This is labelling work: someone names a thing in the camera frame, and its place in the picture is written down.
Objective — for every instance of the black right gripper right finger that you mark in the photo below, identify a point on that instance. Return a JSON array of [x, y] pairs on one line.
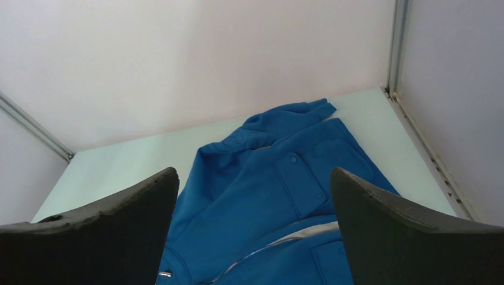
[[391, 240]]

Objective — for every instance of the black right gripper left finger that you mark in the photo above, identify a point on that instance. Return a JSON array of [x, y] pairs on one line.
[[118, 239]]

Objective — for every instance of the blue zip-up jacket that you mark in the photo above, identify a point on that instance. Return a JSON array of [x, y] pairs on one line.
[[257, 208]]

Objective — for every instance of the aluminium corner frame post left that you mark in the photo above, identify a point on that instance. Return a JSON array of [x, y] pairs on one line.
[[36, 129]]

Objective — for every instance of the aluminium corner frame post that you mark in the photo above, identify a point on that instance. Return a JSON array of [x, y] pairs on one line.
[[36, 129], [402, 15]]

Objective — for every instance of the aluminium corner frame post right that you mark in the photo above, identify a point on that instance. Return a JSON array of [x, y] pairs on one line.
[[402, 15]]

